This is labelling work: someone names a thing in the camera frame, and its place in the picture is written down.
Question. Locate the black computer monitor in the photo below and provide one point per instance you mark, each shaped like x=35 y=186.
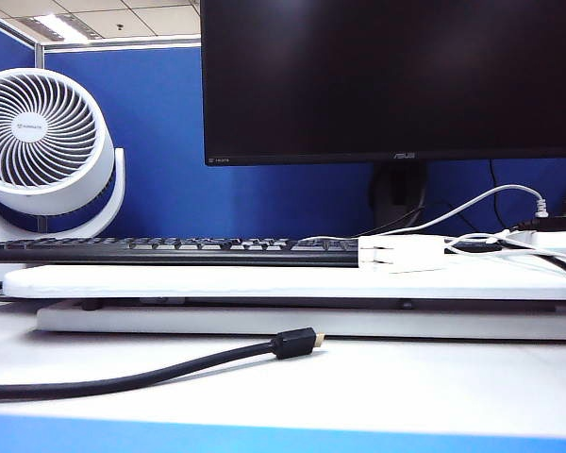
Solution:
x=382 y=80

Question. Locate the white power strip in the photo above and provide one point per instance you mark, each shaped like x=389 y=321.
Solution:
x=556 y=240

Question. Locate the white charger brick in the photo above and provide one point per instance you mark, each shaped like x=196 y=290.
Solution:
x=405 y=252

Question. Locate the ceiling light panel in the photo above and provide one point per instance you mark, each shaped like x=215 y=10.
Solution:
x=56 y=26

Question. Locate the black power plug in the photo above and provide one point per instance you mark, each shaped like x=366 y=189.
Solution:
x=552 y=223

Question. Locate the dark mouse pad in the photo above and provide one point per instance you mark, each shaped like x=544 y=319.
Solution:
x=474 y=245

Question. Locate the white round desk fan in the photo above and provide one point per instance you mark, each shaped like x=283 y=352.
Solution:
x=28 y=128

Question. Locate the black monitor stand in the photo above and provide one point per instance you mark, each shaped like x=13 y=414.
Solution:
x=396 y=189

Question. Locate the thick white foam board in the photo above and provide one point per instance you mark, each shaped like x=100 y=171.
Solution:
x=264 y=281

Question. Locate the silver partition frame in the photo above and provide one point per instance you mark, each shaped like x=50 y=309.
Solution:
x=38 y=54

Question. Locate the black computer keyboard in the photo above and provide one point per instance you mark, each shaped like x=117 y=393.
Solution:
x=170 y=257

